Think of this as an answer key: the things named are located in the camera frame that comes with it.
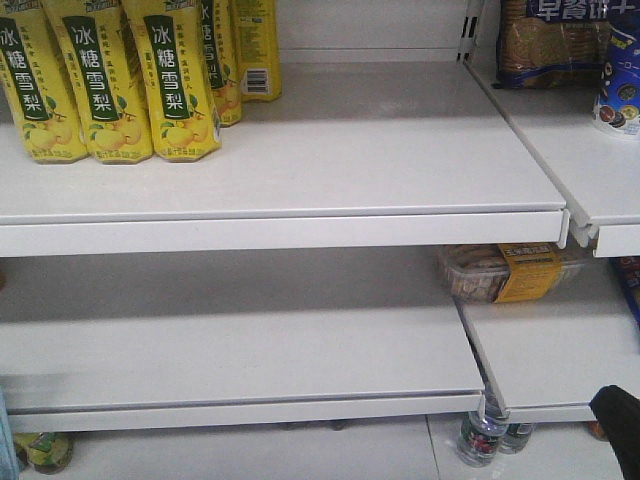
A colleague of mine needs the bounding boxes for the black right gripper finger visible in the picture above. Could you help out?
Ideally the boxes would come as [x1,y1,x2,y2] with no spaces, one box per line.
[589,385,639,480]

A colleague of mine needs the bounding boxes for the light blue plastic basket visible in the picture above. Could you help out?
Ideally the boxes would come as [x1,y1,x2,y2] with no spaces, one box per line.
[0,395,20,480]

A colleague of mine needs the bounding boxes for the clear cookie box yellow label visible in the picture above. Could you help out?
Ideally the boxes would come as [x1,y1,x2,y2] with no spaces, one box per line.
[437,242,591,303]

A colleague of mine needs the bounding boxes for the clear water bottle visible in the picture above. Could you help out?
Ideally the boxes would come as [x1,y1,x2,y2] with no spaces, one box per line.
[457,412,508,467]

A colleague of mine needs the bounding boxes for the breakfast biscuit bag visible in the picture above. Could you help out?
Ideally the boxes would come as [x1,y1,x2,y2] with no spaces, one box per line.
[496,0,639,89]

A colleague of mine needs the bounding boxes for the blue white snack cup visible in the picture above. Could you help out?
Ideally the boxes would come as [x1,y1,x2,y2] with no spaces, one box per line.
[592,17,639,142]

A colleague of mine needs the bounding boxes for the yellow pear drink carton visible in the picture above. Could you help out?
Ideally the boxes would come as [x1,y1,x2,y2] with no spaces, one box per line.
[1,1,89,164]
[41,1,153,164]
[121,1,222,162]

